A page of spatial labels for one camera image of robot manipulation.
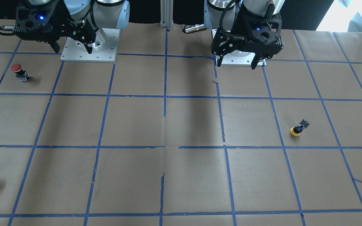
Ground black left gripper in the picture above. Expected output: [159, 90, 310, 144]
[211, 13, 284, 70]

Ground aluminium frame post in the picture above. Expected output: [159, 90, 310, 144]
[160, 0, 173, 30]

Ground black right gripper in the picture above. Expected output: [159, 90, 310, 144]
[13, 2, 96, 54]

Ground silver cable connector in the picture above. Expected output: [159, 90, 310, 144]
[182, 24, 207, 34]

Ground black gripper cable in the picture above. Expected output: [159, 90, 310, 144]
[219, 0, 241, 35]

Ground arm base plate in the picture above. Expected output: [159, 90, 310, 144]
[60, 28, 120, 63]
[211, 29, 266, 67]

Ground red push button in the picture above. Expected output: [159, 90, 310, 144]
[10, 63, 29, 82]

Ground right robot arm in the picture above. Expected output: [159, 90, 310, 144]
[12, 0, 130, 53]

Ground yellow push button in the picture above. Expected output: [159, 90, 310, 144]
[290, 120, 310, 137]

